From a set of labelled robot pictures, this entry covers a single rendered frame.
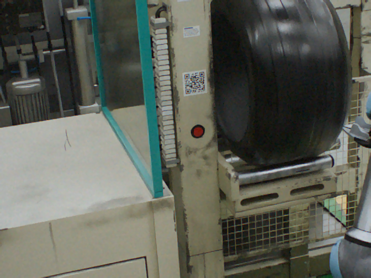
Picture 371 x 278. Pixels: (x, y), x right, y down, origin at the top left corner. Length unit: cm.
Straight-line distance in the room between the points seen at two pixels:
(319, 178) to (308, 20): 54
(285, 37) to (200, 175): 54
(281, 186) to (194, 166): 29
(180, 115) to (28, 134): 60
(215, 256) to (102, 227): 112
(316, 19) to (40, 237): 113
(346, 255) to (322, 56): 60
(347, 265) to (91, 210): 73
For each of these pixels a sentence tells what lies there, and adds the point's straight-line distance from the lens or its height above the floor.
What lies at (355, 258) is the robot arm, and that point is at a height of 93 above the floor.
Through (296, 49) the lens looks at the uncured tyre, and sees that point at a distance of 211.
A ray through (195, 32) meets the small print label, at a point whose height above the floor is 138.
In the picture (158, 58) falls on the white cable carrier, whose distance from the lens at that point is 217.
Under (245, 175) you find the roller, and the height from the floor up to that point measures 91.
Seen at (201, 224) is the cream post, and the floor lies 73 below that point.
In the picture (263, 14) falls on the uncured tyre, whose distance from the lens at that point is 213.
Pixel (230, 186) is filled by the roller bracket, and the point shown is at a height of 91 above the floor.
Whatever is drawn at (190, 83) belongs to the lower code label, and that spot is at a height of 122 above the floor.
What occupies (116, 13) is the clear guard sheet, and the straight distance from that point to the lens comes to 151.
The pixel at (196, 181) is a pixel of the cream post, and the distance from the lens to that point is 233.
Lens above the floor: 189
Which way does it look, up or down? 22 degrees down
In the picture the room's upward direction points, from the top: 4 degrees counter-clockwise
